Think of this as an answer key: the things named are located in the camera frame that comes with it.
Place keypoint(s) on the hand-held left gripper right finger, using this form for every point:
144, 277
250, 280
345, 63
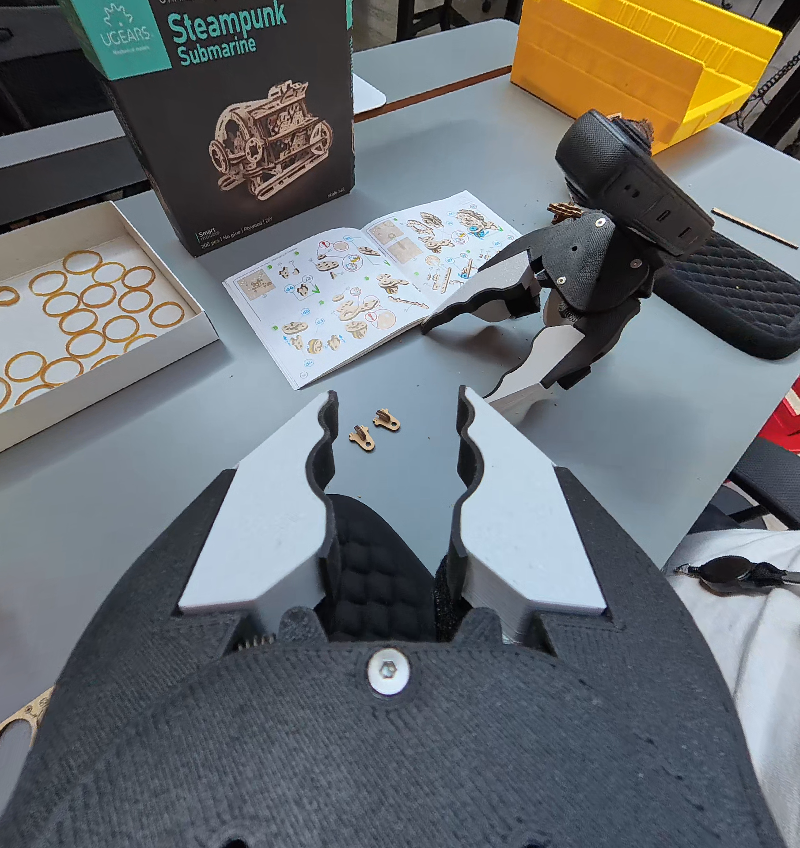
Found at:
532, 530

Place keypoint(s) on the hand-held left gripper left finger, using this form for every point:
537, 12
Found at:
254, 530

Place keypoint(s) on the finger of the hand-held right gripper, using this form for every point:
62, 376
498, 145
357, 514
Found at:
499, 285
545, 351

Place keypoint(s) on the dark grey desk mat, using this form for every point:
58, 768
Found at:
55, 195

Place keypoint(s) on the small wooden gear piece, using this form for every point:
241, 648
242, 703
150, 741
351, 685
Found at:
565, 209

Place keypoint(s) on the black quilted wrist rest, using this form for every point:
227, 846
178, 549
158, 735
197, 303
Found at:
738, 298
380, 570

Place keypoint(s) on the wooden gear model assembly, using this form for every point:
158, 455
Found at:
635, 126

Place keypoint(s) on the small wooden part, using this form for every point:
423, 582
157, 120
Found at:
363, 438
386, 419

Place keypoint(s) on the open instruction booklet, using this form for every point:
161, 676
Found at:
347, 285

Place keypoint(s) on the thin wooden stick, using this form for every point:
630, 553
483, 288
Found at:
754, 227

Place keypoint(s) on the large yellow plastic bin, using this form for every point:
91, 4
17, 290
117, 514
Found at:
592, 66

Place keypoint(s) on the white cardboard tray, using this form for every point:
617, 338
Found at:
174, 344

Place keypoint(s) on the white flat pad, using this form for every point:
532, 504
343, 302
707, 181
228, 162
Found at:
366, 96

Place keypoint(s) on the red plastic stool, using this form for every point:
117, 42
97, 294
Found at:
797, 417

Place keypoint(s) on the black chair armrest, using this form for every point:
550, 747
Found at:
777, 483

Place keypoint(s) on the wooden part sheet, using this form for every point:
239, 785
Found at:
39, 705

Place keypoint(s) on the person's white shirt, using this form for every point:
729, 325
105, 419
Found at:
757, 695

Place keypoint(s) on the dark model kit box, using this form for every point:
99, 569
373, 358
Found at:
241, 165

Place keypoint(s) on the black office chair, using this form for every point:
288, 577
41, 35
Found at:
15, 66

